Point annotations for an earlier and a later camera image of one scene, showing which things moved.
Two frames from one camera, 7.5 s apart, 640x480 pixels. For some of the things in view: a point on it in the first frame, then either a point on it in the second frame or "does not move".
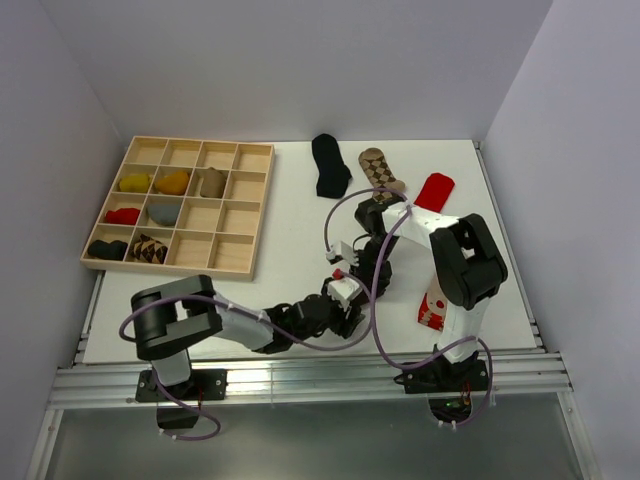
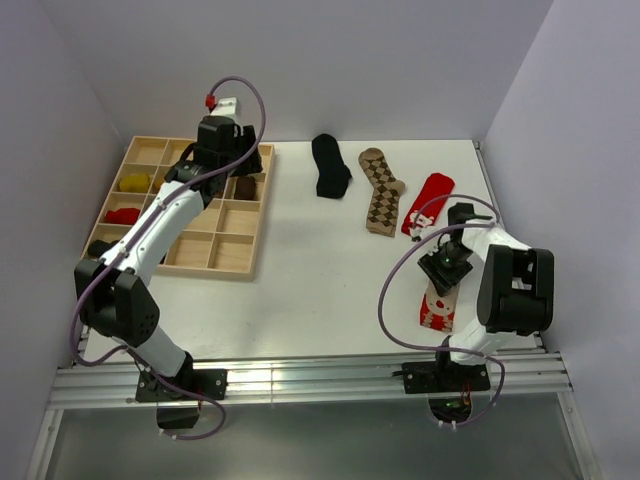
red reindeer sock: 435,192 does not move
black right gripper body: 368,259 to 449,261
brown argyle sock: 375,166 does not move
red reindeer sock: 432,309 does not move
